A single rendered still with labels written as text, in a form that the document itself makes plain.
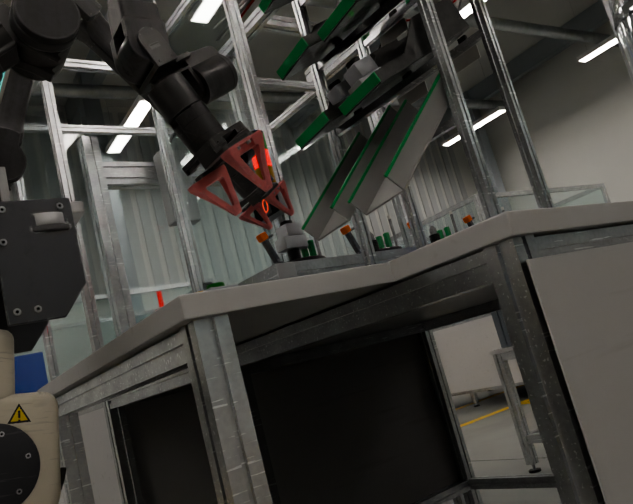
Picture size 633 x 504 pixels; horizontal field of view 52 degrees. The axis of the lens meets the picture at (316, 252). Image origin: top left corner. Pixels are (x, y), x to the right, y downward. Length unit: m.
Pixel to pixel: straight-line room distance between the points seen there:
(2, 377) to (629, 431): 0.75
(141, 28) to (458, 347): 6.20
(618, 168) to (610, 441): 12.26
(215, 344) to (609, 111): 12.55
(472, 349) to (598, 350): 5.94
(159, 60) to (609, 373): 0.69
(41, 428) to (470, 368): 6.17
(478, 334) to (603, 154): 7.12
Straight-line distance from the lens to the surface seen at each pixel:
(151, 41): 0.93
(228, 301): 0.76
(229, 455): 0.76
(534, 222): 0.82
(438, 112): 1.20
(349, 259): 1.38
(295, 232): 1.51
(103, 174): 2.58
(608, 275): 0.93
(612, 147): 13.09
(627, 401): 0.89
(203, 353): 0.76
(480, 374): 6.79
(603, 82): 13.26
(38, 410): 0.88
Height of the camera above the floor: 0.74
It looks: 10 degrees up
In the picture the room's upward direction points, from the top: 15 degrees counter-clockwise
